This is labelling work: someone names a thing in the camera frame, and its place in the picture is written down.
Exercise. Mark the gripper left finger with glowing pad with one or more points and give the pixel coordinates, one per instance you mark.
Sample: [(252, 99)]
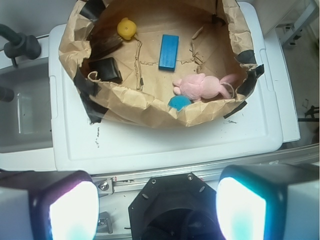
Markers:
[(48, 205)]

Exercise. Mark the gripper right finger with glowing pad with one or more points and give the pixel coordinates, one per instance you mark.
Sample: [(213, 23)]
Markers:
[(269, 202)]

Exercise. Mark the black rectangular block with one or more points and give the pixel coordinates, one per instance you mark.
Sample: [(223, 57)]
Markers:
[(107, 70)]

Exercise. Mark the blue wooden block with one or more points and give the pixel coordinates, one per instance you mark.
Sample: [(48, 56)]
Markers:
[(168, 52)]

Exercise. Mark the white plastic bin lid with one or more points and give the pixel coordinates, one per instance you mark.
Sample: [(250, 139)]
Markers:
[(112, 147)]

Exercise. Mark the clear plastic bin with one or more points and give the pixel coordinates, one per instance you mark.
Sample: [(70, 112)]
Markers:
[(25, 107)]

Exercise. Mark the small blue round toy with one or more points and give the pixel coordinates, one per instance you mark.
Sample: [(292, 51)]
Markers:
[(179, 102)]

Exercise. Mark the pink plush bunny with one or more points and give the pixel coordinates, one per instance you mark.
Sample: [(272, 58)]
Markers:
[(200, 86)]

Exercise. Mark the black clamp knob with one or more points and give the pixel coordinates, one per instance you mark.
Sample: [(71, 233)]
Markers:
[(19, 45)]

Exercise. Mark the brown paper bag liner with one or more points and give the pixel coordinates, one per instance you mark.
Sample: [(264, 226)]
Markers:
[(214, 39)]

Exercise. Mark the yellow rubber duck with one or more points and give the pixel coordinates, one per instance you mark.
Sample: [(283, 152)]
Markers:
[(126, 28)]

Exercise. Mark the aluminium extrusion rail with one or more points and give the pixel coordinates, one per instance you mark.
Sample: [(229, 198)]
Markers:
[(209, 171)]

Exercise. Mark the black octagonal mount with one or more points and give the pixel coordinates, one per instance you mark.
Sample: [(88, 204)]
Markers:
[(175, 207)]

